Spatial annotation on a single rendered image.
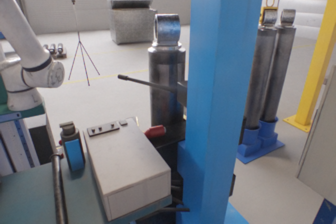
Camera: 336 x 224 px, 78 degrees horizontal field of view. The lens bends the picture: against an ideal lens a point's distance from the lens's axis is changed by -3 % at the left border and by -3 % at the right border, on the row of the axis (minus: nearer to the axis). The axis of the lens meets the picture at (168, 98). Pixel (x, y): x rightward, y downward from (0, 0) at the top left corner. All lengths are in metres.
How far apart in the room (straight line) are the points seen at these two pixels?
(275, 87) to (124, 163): 2.17
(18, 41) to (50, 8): 12.90
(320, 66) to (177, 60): 2.58
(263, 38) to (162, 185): 1.82
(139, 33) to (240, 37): 8.56
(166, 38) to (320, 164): 0.85
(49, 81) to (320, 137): 1.20
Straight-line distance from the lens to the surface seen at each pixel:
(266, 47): 2.33
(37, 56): 1.24
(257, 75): 2.40
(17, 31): 1.17
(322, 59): 3.45
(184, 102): 0.94
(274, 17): 2.35
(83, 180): 0.98
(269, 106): 2.79
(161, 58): 1.14
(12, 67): 1.40
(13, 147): 1.90
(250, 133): 2.67
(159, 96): 1.22
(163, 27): 1.14
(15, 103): 1.47
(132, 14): 9.12
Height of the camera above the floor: 1.73
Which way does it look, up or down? 25 degrees down
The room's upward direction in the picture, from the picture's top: straight up
